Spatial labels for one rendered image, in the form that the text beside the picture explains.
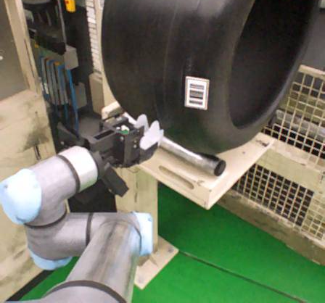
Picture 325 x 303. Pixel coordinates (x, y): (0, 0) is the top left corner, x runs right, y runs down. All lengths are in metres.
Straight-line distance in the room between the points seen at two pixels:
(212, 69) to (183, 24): 0.09
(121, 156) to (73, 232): 0.16
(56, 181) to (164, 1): 0.35
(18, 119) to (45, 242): 0.67
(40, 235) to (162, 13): 0.43
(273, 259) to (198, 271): 0.37
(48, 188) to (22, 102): 0.68
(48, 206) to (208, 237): 1.38
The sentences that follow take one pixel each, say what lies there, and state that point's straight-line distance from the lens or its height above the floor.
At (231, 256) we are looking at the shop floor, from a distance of 1.85.
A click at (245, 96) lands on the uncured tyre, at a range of 1.12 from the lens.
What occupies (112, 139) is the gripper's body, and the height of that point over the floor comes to 1.11.
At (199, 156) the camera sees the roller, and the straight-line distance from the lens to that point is 0.91.
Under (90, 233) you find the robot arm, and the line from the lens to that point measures 0.62.
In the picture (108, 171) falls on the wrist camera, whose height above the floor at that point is 1.05.
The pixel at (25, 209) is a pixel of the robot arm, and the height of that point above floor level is 1.10.
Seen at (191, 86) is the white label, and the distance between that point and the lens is 0.65.
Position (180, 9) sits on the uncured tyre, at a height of 1.31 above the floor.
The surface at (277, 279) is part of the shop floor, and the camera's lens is 1.83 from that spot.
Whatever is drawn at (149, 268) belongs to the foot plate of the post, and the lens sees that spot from 1.77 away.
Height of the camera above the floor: 1.51
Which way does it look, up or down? 39 degrees down
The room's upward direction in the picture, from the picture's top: straight up
